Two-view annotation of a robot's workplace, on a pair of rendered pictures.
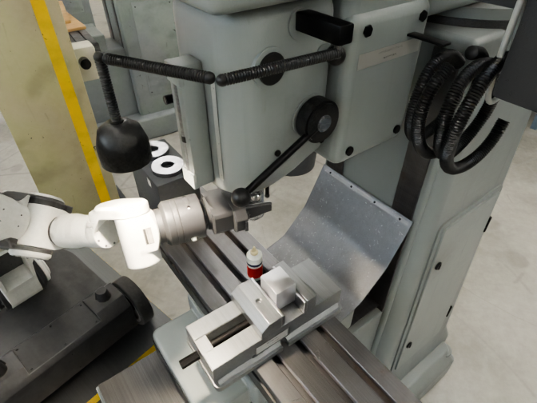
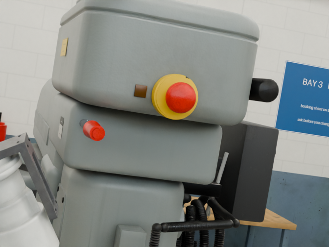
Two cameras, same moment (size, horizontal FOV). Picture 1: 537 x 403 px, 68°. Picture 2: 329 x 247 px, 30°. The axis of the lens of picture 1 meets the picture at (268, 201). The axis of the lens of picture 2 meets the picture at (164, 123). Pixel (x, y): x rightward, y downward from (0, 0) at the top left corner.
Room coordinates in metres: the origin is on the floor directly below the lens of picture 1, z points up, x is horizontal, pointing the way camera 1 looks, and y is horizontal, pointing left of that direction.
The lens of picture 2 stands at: (0.19, 0.98, 1.77)
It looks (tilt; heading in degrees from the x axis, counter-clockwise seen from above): 3 degrees down; 292
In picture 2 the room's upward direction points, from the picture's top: 9 degrees clockwise
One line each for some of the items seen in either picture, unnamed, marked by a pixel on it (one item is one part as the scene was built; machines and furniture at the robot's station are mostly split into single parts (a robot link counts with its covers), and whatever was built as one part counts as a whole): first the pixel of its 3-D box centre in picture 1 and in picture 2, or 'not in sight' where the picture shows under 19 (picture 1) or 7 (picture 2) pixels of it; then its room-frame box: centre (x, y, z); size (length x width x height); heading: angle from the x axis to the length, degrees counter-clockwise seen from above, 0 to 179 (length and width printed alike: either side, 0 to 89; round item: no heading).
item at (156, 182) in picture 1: (165, 184); not in sight; (0.94, 0.31, 1.03); 0.22 x 0.12 x 0.20; 36
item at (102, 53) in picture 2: not in sight; (141, 60); (0.63, 0.02, 1.81); 0.47 x 0.26 x 0.16; 127
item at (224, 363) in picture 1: (267, 310); not in sight; (0.53, 0.00, 0.99); 0.35 x 0.15 x 0.11; 125
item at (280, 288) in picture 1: (277, 288); not in sight; (0.55, -0.02, 1.05); 0.06 x 0.05 x 0.06; 35
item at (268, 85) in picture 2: not in sight; (215, 85); (0.52, -0.08, 1.79); 0.45 x 0.04 x 0.04; 127
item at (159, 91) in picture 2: not in sight; (175, 96); (0.48, 0.22, 1.76); 0.06 x 0.02 x 0.06; 37
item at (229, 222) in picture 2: (161, 69); (201, 225); (0.44, 0.12, 1.58); 0.17 x 0.01 x 0.01; 66
